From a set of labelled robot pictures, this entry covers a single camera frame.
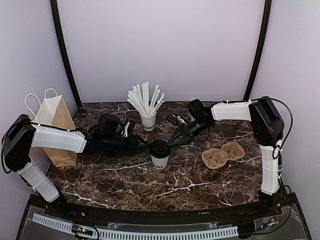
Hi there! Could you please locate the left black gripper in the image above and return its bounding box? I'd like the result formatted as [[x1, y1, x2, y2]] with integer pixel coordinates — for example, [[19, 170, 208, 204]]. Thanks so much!
[[102, 132, 150, 157]]

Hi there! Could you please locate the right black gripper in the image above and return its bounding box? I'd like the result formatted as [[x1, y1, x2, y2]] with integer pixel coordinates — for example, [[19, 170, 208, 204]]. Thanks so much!
[[167, 118, 213, 147]]

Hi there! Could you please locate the black plastic cup lid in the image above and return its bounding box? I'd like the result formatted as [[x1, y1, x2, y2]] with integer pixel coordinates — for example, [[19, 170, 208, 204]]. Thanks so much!
[[149, 139, 171, 159]]

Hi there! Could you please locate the white paper coffee cup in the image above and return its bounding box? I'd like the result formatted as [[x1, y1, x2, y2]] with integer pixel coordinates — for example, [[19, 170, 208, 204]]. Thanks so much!
[[150, 152, 169, 170]]

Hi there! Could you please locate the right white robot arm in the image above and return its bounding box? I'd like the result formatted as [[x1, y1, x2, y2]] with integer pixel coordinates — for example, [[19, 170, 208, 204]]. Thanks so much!
[[166, 96, 287, 217]]

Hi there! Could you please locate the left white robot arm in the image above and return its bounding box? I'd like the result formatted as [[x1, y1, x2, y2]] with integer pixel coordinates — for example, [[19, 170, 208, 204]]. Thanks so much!
[[0, 114, 149, 218]]

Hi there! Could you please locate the white cup holding straws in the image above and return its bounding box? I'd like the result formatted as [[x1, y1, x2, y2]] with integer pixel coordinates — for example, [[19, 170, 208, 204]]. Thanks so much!
[[140, 113, 156, 132]]

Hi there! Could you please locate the cardboard cup carrier tray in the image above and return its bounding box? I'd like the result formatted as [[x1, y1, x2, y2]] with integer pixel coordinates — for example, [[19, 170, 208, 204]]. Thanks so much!
[[201, 142, 245, 170]]

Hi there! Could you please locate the bundle of wrapped white straws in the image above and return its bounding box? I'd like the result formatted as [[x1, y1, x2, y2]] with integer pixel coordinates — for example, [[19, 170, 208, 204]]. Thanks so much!
[[127, 82, 165, 117]]

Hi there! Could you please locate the brown paper bag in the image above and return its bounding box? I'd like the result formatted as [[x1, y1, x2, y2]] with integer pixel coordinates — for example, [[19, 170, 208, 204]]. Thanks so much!
[[24, 88, 77, 167]]

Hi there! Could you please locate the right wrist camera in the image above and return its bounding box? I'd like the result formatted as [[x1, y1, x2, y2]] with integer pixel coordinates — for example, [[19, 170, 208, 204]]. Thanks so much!
[[166, 114, 187, 126]]

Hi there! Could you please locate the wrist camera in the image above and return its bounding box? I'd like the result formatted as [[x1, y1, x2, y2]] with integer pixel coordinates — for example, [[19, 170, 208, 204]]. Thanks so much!
[[121, 120, 136, 138], [166, 114, 187, 126]]

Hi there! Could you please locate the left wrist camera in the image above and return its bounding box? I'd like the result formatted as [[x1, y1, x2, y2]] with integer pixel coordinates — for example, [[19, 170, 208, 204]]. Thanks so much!
[[121, 120, 136, 138]]

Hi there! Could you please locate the black front rail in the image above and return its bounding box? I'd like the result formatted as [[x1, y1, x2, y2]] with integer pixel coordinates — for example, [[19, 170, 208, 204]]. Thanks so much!
[[29, 193, 298, 227]]

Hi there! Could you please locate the white cable duct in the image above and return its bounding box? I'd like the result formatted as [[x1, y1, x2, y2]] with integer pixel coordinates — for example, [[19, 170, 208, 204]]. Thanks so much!
[[32, 213, 239, 240]]

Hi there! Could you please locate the right black frame post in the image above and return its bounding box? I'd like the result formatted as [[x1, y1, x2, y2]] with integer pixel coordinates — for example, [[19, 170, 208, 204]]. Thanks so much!
[[243, 0, 272, 101]]

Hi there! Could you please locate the black frame post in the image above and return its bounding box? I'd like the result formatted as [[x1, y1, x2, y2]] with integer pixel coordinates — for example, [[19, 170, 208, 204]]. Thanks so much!
[[49, 0, 82, 109], [243, 0, 272, 101]]

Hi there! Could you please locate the left black frame post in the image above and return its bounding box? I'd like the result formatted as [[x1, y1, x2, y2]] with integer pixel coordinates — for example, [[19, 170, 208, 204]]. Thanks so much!
[[49, 0, 82, 109]]

